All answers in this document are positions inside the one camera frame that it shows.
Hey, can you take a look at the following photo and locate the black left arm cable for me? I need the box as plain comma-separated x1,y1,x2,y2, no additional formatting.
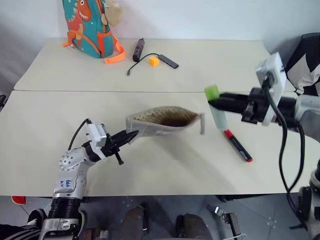
67,118,91,151

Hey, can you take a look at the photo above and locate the yellow cheese-shaped block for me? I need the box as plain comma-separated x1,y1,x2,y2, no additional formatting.
148,56,161,68

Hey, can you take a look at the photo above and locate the beige plush toy pendant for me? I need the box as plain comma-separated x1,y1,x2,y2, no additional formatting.
103,0,124,27

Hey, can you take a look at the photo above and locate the teal dinosaur backpack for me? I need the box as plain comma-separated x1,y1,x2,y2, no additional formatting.
61,0,126,65

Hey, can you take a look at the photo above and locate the red and black marker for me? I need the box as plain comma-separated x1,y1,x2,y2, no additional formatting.
223,129,254,164

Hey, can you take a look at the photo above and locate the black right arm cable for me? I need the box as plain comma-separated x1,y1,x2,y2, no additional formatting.
261,71,309,230

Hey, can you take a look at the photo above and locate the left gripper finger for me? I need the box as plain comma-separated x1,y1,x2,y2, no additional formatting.
117,129,140,151
109,130,128,144

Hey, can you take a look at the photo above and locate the dark electric screwdriver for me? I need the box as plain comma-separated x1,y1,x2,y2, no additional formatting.
132,37,147,63

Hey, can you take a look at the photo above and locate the black and white chair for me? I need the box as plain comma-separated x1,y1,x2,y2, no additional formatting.
284,32,320,97

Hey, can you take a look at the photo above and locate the grey plaid pouch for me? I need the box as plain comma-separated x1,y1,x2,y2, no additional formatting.
124,105,206,141

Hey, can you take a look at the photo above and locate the black USB hub with cable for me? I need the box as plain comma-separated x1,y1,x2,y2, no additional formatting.
126,52,180,77

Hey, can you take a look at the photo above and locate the dark rounded shape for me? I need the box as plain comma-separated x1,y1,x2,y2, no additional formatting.
175,212,211,240
119,205,149,240

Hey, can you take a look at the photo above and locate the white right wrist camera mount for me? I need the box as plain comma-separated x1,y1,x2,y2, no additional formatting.
255,51,287,126

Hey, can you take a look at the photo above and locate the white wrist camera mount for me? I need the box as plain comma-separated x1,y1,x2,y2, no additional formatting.
84,121,109,160
255,51,287,126

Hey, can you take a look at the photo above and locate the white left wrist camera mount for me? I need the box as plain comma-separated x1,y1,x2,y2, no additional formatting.
84,121,109,160

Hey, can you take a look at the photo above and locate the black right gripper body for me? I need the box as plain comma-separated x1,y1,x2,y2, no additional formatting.
240,87,270,125

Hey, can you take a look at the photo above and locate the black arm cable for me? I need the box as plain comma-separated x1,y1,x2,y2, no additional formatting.
261,71,309,230
67,118,91,151

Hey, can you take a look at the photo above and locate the small red object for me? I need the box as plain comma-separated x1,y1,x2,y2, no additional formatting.
11,195,26,206

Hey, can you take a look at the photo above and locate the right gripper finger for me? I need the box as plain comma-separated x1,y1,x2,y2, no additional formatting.
219,92,251,104
208,99,249,115

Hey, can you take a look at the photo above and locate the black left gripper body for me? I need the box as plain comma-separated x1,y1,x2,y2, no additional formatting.
99,133,125,166

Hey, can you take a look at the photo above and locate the green capped white marker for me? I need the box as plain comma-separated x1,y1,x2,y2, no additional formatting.
204,84,229,131

